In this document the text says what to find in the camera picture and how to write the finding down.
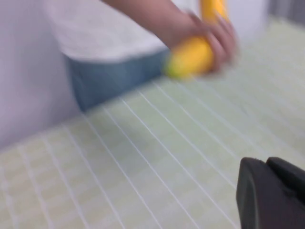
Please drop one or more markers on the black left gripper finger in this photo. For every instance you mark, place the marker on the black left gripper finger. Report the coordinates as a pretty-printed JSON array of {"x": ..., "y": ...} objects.
[{"x": 269, "y": 195}]

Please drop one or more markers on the yellow plastic banana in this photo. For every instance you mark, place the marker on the yellow plastic banana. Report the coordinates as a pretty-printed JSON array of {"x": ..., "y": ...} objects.
[{"x": 193, "y": 56}]

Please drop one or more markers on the person's right forearm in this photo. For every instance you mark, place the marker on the person's right forearm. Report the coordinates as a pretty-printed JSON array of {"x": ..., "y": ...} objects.
[{"x": 155, "y": 16}]

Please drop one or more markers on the person's right hand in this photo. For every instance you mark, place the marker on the person's right hand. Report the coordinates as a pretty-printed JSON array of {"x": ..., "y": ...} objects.
[{"x": 221, "y": 40}]

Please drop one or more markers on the green grid tablecloth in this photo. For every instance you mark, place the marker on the green grid tablecloth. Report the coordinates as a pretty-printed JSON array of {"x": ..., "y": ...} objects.
[{"x": 143, "y": 155}]

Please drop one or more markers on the blue jeans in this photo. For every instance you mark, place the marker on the blue jeans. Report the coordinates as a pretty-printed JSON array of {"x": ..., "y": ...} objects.
[{"x": 107, "y": 81}]

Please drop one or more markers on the white t-shirt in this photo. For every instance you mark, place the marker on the white t-shirt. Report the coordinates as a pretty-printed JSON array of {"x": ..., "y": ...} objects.
[{"x": 100, "y": 31}]

